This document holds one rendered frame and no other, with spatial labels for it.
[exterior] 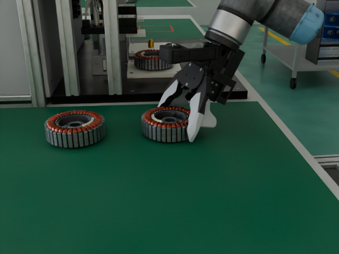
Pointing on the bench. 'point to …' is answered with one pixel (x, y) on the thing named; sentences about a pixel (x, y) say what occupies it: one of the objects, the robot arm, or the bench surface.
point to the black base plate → (90, 97)
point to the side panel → (20, 57)
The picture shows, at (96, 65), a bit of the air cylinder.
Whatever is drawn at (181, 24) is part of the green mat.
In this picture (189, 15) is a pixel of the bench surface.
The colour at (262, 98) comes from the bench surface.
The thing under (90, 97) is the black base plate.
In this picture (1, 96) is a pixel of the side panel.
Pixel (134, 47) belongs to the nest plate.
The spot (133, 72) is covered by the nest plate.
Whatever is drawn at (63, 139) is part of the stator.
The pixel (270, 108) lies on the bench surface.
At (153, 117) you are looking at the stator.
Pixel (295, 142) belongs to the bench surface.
